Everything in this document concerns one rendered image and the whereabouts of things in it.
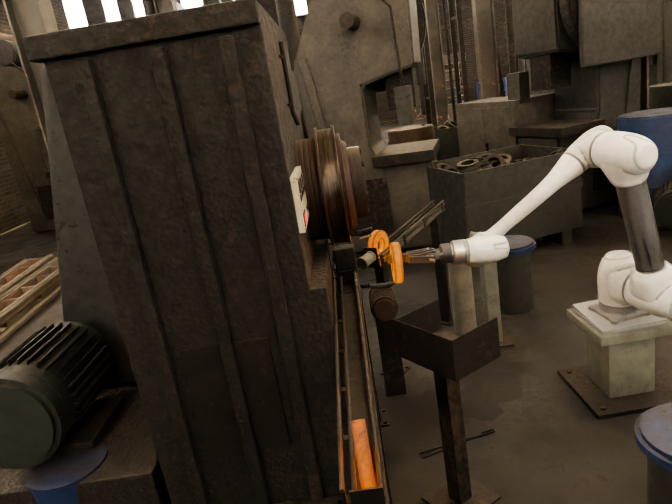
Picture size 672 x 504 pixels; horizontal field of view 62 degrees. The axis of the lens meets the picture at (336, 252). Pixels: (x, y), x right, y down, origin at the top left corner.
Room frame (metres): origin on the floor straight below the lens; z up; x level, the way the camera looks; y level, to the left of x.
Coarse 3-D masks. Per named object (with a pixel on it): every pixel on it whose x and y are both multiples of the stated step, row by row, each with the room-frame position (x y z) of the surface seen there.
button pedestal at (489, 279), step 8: (472, 232) 2.93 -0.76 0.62; (488, 264) 2.79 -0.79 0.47; (496, 264) 2.79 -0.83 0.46; (480, 272) 2.88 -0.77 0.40; (488, 272) 2.79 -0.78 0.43; (496, 272) 2.78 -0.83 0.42; (488, 280) 2.79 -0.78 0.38; (496, 280) 2.78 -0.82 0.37; (488, 288) 2.79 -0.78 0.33; (496, 288) 2.78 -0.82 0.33; (488, 296) 2.79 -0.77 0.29; (496, 296) 2.78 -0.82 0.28; (488, 304) 2.79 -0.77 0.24; (496, 304) 2.78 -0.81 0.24; (488, 312) 2.79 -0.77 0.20; (496, 312) 2.78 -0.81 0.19; (488, 320) 2.79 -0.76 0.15; (504, 336) 2.84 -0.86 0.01; (504, 344) 2.75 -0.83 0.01; (512, 344) 2.74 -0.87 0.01
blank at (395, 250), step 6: (390, 246) 1.99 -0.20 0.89; (396, 246) 1.95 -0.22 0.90; (390, 252) 2.02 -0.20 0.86; (396, 252) 1.92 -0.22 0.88; (396, 258) 1.91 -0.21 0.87; (396, 264) 1.90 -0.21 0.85; (402, 264) 1.90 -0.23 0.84; (396, 270) 1.90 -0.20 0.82; (402, 270) 1.90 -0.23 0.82; (396, 276) 1.91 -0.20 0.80; (402, 276) 1.91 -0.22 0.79; (396, 282) 1.93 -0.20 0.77; (402, 282) 1.94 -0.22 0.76
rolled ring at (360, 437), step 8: (352, 424) 1.11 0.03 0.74; (360, 424) 1.11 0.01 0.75; (352, 432) 1.09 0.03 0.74; (360, 432) 1.08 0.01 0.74; (360, 440) 1.06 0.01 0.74; (368, 440) 1.06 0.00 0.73; (360, 448) 1.05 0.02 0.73; (368, 448) 1.04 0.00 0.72; (360, 456) 1.03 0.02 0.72; (368, 456) 1.03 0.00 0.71; (360, 464) 1.02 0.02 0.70; (368, 464) 1.02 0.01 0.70; (360, 472) 1.02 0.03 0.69; (368, 472) 1.02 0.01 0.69; (360, 480) 1.01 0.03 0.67; (368, 480) 1.01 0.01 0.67
